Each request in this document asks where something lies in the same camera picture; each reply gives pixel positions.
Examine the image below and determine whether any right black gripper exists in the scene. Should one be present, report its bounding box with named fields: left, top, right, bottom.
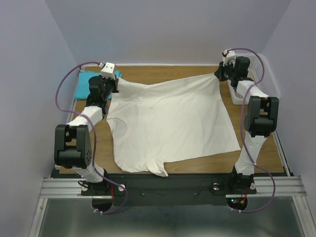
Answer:
left=214, top=60, right=237, bottom=81

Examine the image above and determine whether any white t shirt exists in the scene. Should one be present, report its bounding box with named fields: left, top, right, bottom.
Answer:
left=107, top=74, right=240, bottom=177

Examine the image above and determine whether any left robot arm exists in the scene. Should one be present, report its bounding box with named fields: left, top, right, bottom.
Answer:
left=54, top=75, right=119, bottom=195

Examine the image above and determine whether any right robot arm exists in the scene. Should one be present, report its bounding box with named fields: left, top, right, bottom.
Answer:
left=214, top=52, right=279, bottom=193

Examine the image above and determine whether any folded blue t shirt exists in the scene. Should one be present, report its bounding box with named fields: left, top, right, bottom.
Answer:
left=75, top=71, right=121, bottom=102

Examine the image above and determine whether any white plastic basket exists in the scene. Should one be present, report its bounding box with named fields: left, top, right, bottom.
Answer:
left=228, top=53, right=281, bottom=105

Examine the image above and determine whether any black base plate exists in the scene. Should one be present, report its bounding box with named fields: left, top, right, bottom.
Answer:
left=81, top=173, right=257, bottom=207

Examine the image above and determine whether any aluminium frame rail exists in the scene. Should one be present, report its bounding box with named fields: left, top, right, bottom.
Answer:
left=39, top=176, right=307, bottom=199

